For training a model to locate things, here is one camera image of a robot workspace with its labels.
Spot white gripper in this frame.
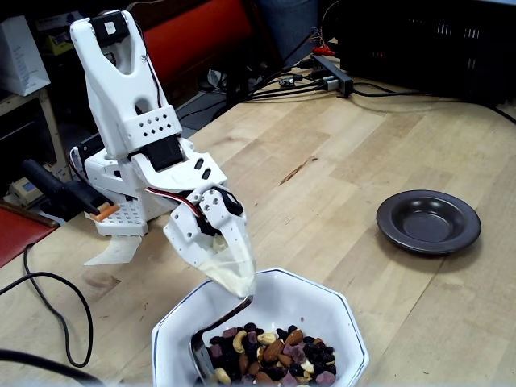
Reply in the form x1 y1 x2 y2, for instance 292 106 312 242
163 188 248 268

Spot white octagonal bowl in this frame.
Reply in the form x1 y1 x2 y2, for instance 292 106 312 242
151 268 371 387

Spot metal spoon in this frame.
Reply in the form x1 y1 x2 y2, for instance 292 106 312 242
188 294 255 384

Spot brown plate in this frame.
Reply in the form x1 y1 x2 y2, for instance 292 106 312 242
375 189 483 256

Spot beige masking tape wrap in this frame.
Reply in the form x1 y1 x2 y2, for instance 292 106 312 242
197 229 258 296

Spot beige tape patch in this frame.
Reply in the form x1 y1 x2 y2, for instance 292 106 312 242
83 235 143 267

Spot mixed nuts and raisins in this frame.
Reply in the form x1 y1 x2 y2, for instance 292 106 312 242
195 322 338 387

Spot black bar clamp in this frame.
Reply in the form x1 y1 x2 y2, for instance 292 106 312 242
22 158 121 223

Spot red seat cushion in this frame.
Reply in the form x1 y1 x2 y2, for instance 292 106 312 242
0 201 60 269

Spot beige device blue screen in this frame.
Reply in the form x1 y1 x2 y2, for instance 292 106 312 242
7 176 44 210

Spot red wooden chair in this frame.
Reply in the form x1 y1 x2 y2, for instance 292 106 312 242
128 0 283 98

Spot grey usb hub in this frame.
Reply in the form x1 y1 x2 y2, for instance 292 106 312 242
310 53 355 99

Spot grey fabric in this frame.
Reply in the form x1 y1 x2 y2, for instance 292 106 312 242
256 0 319 68

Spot yellow box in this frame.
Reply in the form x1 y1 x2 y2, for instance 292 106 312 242
44 34 75 56

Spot white carton box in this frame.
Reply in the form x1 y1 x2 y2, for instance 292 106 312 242
0 15 52 97

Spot large black box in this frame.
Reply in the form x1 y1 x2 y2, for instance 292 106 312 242
336 0 516 102

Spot thin black cable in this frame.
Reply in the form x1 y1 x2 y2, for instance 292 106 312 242
0 241 94 368

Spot thick black cable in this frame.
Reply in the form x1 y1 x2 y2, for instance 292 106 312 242
0 348 104 387

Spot black hub cable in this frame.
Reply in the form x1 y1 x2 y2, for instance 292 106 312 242
349 81 516 124

